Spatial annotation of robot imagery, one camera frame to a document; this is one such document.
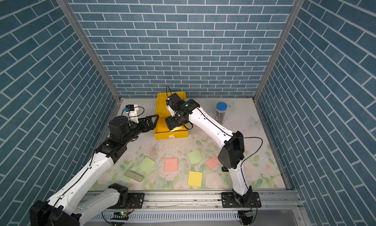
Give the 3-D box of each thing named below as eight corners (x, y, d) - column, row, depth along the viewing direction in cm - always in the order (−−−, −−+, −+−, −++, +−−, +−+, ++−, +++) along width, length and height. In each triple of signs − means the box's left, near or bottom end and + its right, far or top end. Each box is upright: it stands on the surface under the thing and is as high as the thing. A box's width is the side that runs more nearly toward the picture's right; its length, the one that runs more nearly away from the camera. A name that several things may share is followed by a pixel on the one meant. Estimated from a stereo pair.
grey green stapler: (126, 175, 83) (124, 174, 81) (129, 170, 85) (127, 169, 83) (142, 182, 81) (140, 181, 79) (144, 177, 83) (143, 176, 81)
